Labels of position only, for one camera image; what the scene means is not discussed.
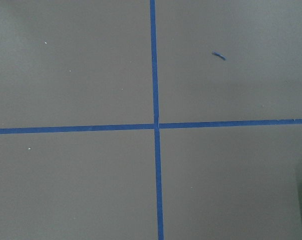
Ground small blue tape scrap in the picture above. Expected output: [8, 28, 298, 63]
[212, 51, 226, 61]

